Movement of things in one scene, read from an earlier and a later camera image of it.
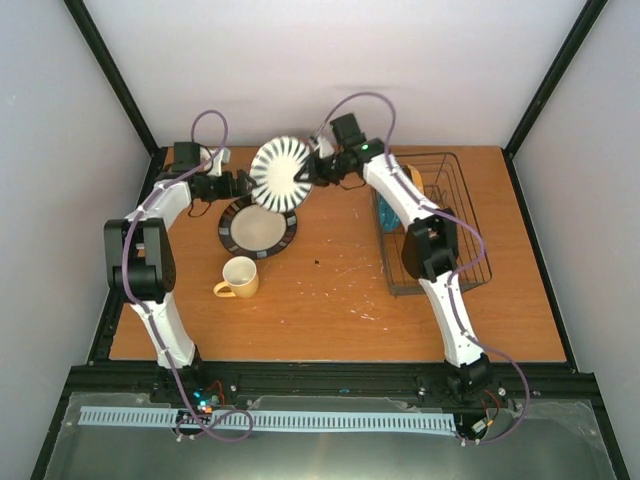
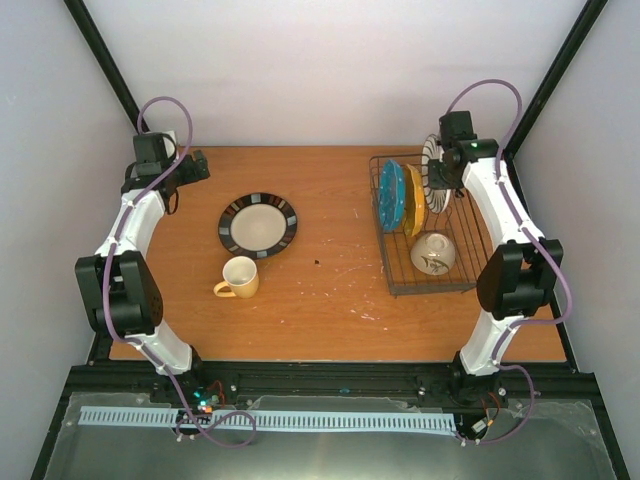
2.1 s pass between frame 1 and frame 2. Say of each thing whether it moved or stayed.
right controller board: stayed
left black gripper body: moved
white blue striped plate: moved
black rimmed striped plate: stayed
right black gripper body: moved
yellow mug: stayed
